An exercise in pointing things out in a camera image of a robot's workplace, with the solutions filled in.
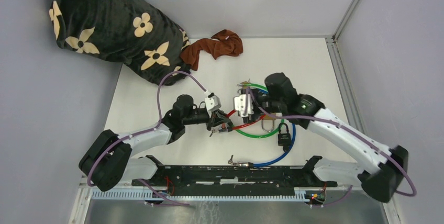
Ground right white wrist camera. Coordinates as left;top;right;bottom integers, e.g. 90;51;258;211
234;94;254;118

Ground white cable duct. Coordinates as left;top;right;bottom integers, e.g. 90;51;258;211
91;187;310;203

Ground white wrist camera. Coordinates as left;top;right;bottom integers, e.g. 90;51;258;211
204;92;221;114
234;94;254;118

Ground black padlock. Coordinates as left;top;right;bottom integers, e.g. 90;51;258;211
277;122;292;151

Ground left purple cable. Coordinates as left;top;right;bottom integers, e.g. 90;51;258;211
86;71;210;188

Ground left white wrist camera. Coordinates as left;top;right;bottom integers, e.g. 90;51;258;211
204;92;221;114

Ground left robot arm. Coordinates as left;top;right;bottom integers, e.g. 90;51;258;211
79;94;230;192

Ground red cable lock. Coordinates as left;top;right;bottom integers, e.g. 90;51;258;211
210;110;261;135

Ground brown towel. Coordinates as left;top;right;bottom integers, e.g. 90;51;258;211
180;29;243;71

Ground black floral plush blanket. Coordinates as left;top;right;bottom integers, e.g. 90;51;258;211
49;0;191;85

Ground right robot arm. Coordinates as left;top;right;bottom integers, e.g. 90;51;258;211
235;73;417;203

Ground blue cable lock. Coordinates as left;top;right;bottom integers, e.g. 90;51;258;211
228;88;296;168

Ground green cable lock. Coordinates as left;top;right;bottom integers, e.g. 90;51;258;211
236;82;285;139

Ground small brass padlock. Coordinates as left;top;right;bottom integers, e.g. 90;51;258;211
237;81;251;88

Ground aluminium frame rail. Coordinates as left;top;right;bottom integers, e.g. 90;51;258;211
325;0;394;191

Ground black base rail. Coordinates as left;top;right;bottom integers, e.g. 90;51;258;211
146;165;338;196

